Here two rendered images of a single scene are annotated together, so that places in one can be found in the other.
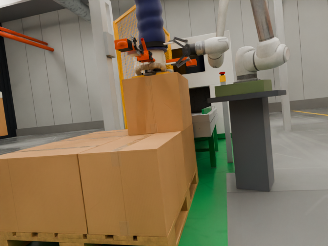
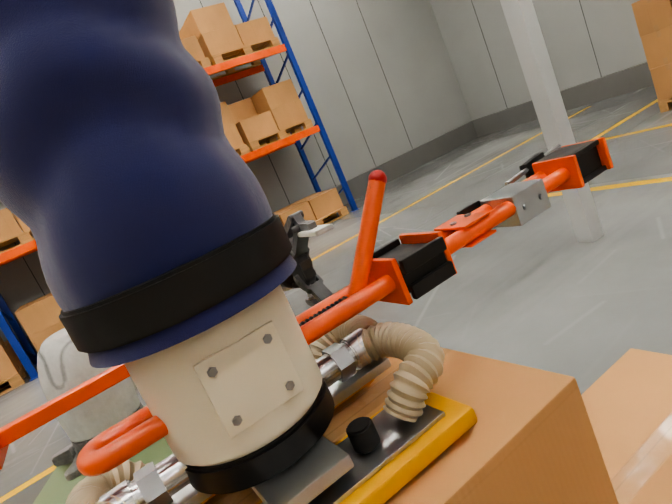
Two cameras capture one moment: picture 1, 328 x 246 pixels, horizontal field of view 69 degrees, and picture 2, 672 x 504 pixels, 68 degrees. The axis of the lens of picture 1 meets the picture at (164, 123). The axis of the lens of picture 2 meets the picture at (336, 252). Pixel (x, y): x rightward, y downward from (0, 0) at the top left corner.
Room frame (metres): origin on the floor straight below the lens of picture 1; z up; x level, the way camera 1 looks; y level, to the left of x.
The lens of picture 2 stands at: (2.13, 0.50, 1.26)
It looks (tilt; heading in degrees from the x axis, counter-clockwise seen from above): 12 degrees down; 230
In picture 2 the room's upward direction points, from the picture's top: 23 degrees counter-clockwise
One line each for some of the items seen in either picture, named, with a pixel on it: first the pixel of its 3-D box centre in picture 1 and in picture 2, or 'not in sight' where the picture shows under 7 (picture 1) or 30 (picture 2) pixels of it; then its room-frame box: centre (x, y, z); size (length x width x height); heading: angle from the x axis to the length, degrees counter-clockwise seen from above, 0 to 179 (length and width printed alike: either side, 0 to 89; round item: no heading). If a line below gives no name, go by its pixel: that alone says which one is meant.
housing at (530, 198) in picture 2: (133, 51); (515, 203); (1.48, 0.14, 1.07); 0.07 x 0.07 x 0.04; 76
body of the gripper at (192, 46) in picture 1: (189, 50); (297, 268); (1.62, -0.22, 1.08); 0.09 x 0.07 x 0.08; 76
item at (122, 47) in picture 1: (123, 45); (572, 165); (1.35, 0.17, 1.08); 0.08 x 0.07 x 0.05; 166
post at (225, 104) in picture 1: (226, 119); not in sight; (2.74, -0.72, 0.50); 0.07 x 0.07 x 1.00; 75
